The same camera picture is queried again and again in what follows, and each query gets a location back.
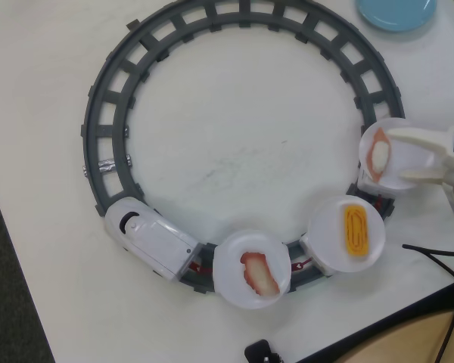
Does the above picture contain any yellow egg sushi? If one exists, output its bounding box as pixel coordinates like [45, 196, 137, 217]
[342, 203, 371, 258]

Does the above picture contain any blue round dish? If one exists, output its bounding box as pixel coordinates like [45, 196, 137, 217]
[354, 0, 438, 33]

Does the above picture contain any octopus sushi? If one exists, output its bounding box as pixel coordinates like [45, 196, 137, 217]
[240, 250, 281, 299]

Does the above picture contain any white Shinkansen toy locomotive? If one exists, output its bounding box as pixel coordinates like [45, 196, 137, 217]
[104, 197, 202, 282]

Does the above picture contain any white round plate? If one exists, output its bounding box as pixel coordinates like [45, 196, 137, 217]
[358, 117, 442, 190]
[309, 195, 387, 274]
[213, 229, 291, 310]

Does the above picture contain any small black clamp object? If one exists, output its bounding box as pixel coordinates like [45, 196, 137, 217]
[244, 339, 285, 363]

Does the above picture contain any grey circular toy train track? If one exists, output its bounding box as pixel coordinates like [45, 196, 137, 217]
[79, 0, 405, 296]

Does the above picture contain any black cable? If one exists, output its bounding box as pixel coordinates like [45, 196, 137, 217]
[402, 244, 454, 363]

